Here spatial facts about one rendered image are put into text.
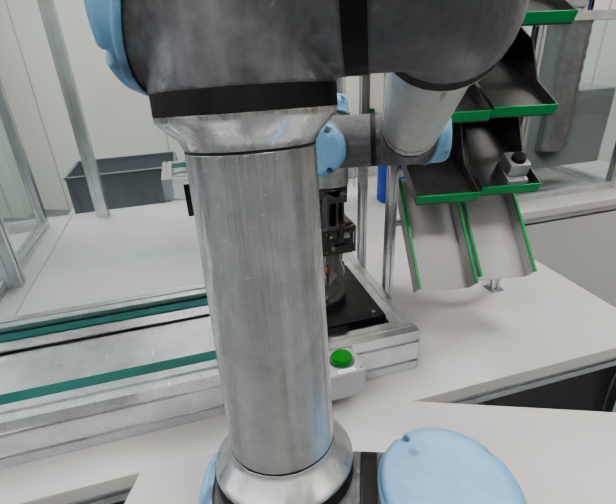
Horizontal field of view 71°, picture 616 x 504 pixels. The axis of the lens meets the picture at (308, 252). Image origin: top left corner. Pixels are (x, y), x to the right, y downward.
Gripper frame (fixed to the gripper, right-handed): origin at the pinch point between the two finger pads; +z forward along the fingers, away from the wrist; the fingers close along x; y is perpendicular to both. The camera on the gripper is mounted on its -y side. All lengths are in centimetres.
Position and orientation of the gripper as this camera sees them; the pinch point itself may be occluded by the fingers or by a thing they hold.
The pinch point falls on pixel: (326, 277)
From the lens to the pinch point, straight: 87.9
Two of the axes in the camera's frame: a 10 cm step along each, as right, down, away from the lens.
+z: 0.4, 9.0, 4.4
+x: 9.6, -1.6, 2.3
